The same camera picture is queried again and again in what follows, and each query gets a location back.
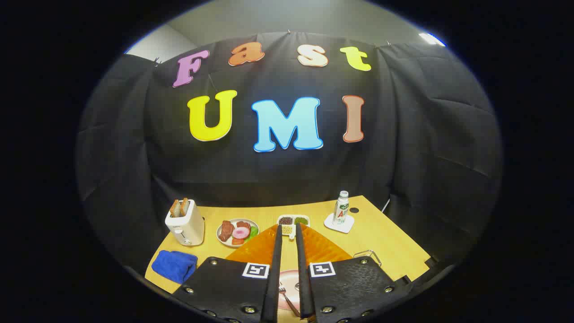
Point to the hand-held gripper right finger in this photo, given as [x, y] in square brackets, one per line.
[304, 278]

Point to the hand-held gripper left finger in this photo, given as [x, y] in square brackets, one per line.
[276, 269]

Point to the pink round plate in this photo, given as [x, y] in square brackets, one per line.
[290, 277]

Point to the green toy vegetable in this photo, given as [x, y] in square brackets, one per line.
[254, 232]

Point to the orange toy carrot slice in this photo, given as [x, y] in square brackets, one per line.
[237, 241]

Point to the white divided bean tray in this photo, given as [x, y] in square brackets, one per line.
[293, 220]

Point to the white round food plate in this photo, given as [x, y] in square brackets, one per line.
[222, 240]

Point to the long brown toy meat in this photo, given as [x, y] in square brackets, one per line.
[226, 230]

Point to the white square coaster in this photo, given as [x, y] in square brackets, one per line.
[343, 227]

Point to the white drink bottle green label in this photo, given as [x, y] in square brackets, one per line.
[341, 211]

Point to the white toaster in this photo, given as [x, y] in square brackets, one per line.
[186, 229]

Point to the blue folded cloth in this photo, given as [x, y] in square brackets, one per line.
[174, 265]

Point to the brown toast slice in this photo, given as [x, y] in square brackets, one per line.
[175, 209]
[184, 206]

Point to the ceiling light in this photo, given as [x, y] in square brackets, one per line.
[431, 39]

